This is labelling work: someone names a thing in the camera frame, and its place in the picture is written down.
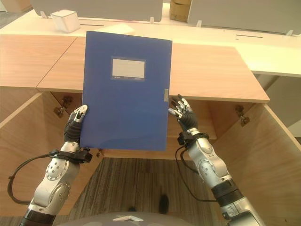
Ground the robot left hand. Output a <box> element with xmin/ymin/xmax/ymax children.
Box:
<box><xmin>64</xmin><ymin>105</ymin><xmax>89</xmax><ymax>145</ymax></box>

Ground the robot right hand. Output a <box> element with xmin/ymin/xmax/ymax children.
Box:
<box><xmin>167</xmin><ymin>94</ymin><xmax>199</xmax><ymax>132</ymax></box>

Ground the blue file folder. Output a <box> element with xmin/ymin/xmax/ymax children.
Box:
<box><xmin>79</xmin><ymin>31</ymin><xmax>173</xmax><ymax>151</ymax></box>

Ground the wooden office cabinet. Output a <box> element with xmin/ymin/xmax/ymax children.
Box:
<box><xmin>35</xmin><ymin>36</ymin><xmax>270</xmax><ymax>163</ymax></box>

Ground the wooden cabinet door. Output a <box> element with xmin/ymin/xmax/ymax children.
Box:
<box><xmin>211</xmin><ymin>103</ymin><xmax>301</xmax><ymax>226</ymax></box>
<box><xmin>0</xmin><ymin>92</ymin><xmax>104</xmax><ymax>216</ymax></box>

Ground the robot dark foot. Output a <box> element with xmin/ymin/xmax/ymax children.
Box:
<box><xmin>158</xmin><ymin>194</ymin><xmax>170</xmax><ymax>214</ymax></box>

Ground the cardboard box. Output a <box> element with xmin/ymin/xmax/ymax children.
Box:
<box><xmin>169</xmin><ymin>0</ymin><xmax>190</xmax><ymax>23</ymax></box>

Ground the white square box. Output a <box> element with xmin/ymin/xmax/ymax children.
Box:
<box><xmin>50</xmin><ymin>11</ymin><xmax>81</xmax><ymax>33</ymax></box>

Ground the robot grey torso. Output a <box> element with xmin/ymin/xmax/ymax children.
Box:
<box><xmin>50</xmin><ymin>211</ymin><xmax>226</xmax><ymax>226</ymax></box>

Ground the grey desk partition panel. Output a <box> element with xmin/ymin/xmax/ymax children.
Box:
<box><xmin>188</xmin><ymin>0</ymin><xmax>301</xmax><ymax>35</ymax></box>
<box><xmin>30</xmin><ymin>0</ymin><xmax>163</xmax><ymax>24</ymax></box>

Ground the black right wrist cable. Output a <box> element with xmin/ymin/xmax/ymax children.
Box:
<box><xmin>175</xmin><ymin>145</ymin><xmax>218</xmax><ymax>202</ymax></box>

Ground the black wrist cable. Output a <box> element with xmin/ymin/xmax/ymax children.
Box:
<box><xmin>7</xmin><ymin>152</ymin><xmax>59</xmax><ymax>204</ymax></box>
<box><xmin>175</xmin><ymin>145</ymin><xmax>218</xmax><ymax>202</ymax></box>

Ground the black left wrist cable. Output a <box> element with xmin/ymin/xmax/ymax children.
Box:
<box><xmin>7</xmin><ymin>152</ymin><xmax>59</xmax><ymax>204</ymax></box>

